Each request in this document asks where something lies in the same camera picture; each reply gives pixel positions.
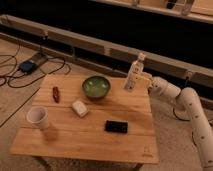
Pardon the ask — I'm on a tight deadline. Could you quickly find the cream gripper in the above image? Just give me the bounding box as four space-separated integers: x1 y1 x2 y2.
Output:
128 73 152 91

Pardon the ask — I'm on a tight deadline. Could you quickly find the long wooden beam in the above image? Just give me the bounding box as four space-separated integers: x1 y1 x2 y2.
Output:
0 14 213 88

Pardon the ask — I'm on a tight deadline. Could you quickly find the white paper cup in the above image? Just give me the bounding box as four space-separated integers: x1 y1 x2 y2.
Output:
26 106 50 130

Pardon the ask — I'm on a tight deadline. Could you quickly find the black cable on floor left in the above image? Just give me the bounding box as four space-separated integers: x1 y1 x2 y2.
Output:
0 44 72 128

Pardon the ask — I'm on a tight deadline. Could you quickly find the clear plastic bottle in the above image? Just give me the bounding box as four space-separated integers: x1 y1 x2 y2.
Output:
124 52 146 92

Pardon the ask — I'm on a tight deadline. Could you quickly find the white rectangular block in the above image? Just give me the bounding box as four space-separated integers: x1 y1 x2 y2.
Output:
72 100 88 117

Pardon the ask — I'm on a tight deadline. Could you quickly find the black rectangular box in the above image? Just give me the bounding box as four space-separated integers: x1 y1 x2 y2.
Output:
105 120 128 133

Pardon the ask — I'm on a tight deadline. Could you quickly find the small red-brown object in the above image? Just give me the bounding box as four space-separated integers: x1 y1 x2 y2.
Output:
53 87 60 103

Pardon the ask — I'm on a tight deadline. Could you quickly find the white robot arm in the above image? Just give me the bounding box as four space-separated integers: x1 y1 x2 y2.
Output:
125 73 213 171

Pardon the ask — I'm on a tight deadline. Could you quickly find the wooden table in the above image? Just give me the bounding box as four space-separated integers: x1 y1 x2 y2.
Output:
10 75 159 164

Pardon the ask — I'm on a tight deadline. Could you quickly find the green ceramic bowl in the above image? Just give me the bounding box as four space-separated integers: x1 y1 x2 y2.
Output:
82 76 111 98

